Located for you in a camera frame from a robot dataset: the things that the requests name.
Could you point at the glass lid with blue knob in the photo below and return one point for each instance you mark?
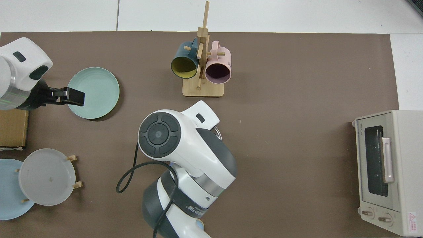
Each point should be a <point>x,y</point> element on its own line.
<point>218,131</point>

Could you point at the green round plate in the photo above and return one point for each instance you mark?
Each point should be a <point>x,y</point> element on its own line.
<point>99,92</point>

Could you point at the grey plate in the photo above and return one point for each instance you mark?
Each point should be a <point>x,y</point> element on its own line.
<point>46,177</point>

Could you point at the wooden plate rack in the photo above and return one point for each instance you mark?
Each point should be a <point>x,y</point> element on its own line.
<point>78,184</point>

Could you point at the light blue plate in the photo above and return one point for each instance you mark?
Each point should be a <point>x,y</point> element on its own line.
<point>10,195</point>

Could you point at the dark blue cup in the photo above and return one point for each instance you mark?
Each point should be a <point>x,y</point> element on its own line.
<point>183,66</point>

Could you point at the wooden cup stand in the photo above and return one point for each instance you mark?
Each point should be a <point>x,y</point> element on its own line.
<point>202,89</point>

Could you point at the pink cup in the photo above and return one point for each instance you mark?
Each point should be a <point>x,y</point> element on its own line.
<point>218,71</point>

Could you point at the small blue round thing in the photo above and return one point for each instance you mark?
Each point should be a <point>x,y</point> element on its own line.
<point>200,225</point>

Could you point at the brown table cloth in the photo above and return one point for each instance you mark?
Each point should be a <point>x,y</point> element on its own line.
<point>297,165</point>

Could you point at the pale toaster oven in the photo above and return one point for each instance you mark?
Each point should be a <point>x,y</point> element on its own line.
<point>406,165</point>

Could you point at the dark corner object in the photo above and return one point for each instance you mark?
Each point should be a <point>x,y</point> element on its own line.
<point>417,6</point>

